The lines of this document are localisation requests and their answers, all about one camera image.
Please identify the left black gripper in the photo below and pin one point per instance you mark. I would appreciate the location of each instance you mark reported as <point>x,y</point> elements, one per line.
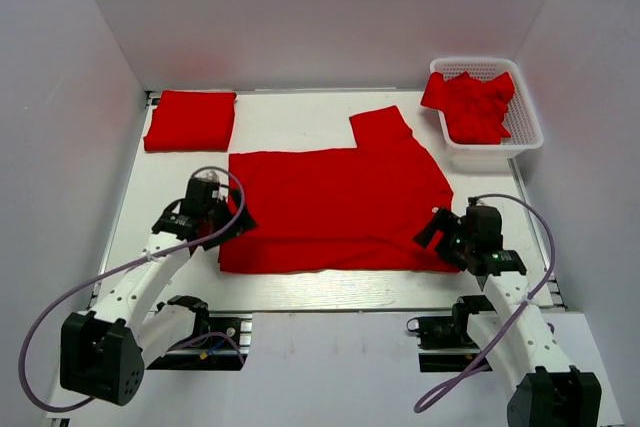
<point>246,223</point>

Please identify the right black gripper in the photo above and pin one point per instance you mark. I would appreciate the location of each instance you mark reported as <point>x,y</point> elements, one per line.
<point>444,221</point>

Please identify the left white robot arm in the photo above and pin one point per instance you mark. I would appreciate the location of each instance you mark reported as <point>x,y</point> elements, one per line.
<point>105,351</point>

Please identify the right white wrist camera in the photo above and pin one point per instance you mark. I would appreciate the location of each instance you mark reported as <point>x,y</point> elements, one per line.
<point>480,202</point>

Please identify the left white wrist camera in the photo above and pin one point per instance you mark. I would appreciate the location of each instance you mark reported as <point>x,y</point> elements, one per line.
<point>208,175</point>

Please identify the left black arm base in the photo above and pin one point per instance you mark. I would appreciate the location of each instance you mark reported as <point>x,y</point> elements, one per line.
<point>220,342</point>

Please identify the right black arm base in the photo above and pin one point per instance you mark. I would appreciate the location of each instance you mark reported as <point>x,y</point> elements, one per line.
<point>444,345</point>

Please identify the white plastic basket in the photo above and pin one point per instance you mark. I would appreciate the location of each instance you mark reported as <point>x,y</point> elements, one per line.
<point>520,119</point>

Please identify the red t shirts in basket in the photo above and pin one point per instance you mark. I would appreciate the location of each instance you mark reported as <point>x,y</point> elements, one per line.
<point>474,110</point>

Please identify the red t shirt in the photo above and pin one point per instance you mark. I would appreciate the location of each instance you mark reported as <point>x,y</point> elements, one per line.
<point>186,121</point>
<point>340,209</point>

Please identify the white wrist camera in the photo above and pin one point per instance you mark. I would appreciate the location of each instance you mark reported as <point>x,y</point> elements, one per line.
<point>480,202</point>
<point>208,175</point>

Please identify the folded red t shirt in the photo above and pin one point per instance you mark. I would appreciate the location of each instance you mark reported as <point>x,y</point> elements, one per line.
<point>186,121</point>

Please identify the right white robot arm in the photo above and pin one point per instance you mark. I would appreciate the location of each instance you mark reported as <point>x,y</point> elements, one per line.
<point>545,387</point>

